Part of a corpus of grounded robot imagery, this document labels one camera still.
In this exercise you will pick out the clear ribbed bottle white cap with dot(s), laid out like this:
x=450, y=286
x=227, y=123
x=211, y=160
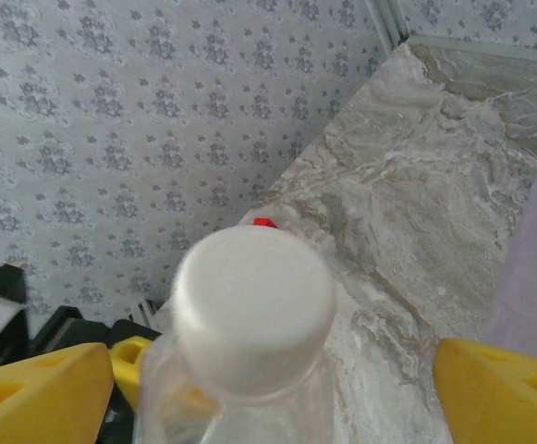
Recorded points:
x=254, y=296

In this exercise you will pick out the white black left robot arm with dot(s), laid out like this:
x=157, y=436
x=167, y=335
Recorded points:
x=0, y=287

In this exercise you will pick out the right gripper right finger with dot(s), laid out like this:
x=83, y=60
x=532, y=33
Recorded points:
x=504, y=402

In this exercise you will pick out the red plastic lid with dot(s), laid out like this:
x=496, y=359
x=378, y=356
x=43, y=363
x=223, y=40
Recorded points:
x=263, y=222

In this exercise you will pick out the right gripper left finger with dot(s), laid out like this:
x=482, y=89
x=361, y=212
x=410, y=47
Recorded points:
x=37, y=402

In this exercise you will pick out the aluminium back rail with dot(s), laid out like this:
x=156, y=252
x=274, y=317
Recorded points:
x=480, y=45

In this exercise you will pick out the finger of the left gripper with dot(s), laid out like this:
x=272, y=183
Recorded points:
x=127, y=370

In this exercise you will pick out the aluminium left corner post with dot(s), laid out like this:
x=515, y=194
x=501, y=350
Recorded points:
x=390, y=18

